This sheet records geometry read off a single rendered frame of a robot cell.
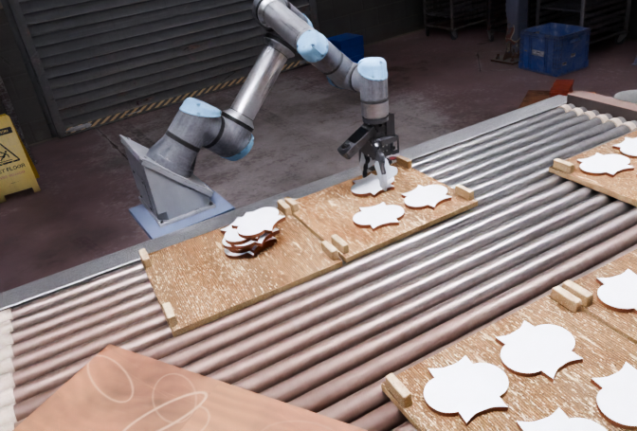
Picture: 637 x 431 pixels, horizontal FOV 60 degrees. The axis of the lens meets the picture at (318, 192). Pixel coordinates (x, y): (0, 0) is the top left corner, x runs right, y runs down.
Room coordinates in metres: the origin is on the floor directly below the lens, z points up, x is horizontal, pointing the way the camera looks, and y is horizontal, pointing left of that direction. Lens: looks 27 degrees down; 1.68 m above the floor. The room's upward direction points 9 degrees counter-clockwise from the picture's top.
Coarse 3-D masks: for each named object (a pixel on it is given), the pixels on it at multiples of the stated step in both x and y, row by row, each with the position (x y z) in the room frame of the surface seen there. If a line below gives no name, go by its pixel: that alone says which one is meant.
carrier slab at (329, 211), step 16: (400, 176) 1.47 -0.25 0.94; (416, 176) 1.45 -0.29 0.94; (320, 192) 1.44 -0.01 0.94; (336, 192) 1.43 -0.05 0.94; (384, 192) 1.38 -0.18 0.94; (400, 192) 1.37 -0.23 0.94; (448, 192) 1.33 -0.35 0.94; (304, 208) 1.36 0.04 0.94; (320, 208) 1.35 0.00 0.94; (336, 208) 1.33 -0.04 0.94; (352, 208) 1.32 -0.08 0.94; (448, 208) 1.24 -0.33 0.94; (464, 208) 1.24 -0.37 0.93; (304, 224) 1.28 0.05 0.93; (320, 224) 1.26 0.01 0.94; (336, 224) 1.25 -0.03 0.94; (352, 224) 1.24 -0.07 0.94; (400, 224) 1.20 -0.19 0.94; (416, 224) 1.19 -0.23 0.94; (432, 224) 1.20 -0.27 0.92; (320, 240) 1.20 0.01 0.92; (352, 240) 1.16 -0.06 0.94; (368, 240) 1.15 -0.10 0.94; (384, 240) 1.14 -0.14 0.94; (352, 256) 1.10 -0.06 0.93
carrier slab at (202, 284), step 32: (288, 224) 1.28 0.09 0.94; (160, 256) 1.22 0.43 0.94; (192, 256) 1.20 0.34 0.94; (224, 256) 1.18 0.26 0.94; (256, 256) 1.16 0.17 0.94; (288, 256) 1.13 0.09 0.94; (320, 256) 1.11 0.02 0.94; (160, 288) 1.08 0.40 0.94; (192, 288) 1.06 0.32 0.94; (224, 288) 1.04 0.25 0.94; (256, 288) 1.02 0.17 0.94; (288, 288) 1.02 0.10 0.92; (192, 320) 0.94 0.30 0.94
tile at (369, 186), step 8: (368, 176) 1.47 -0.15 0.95; (376, 176) 1.46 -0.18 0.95; (360, 184) 1.43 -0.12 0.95; (368, 184) 1.43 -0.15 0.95; (376, 184) 1.42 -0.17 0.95; (392, 184) 1.42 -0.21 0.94; (352, 192) 1.40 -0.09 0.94; (360, 192) 1.38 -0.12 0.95; (368, 192) 1.38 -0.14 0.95; (376, 192) 1.37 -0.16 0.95
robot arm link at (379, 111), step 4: (388, 100) 1.42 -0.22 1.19; (364, 104) 1.42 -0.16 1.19; (368, 104) 1.41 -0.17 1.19; (372, 104) 1.47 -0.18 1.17; (376, 104) 1.40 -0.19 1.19; (380, 104) 1.40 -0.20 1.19; (384, 104) 1.41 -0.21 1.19; (388, 104) 1.42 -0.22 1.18; (364, 108) 1.42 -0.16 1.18; (368, 108) 1.41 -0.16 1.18; (372, 108) 1.40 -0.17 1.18; (376, 108) 1.40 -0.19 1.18; (380, 108) 1.40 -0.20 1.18; (384, 108) 1.41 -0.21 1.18; (388, 108) 1.42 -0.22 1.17; (364, 112) 1.42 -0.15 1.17; (368, 112) 1.41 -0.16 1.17; (372, 112) 1.40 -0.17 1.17; (376, 112) 1.40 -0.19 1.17; (380, 112) 1.40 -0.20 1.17; (384, 112) 1.41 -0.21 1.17; (388, 112) 1.42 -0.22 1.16; (364, 116) 1.42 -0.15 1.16; (368, 116) 1.41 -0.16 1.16; (372, 116) 1.40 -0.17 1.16; (376, 116) 1.40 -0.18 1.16; (380, 116) 1.40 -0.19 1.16; (384, 116) 1.41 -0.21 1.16
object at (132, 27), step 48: (0, 0) 5.27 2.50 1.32; (48, 0) 5.43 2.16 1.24; (96, 0) 5.62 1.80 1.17; (144, 0) 5.84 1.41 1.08; (192, 0) 6.09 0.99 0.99; (240, 0) 6.34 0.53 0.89; (288, 0) 6.62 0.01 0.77; (48, 48) 5.36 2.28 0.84; (96, 48) 5.57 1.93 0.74; (144, 48) 5.78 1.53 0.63; (192, 48) 6.02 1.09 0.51; (240, 48) 6.28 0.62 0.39; (48, 96) 5.26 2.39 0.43; (96, 96) 5.47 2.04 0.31; (144, 96) 5.70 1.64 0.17; (192, 96) 5.95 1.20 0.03
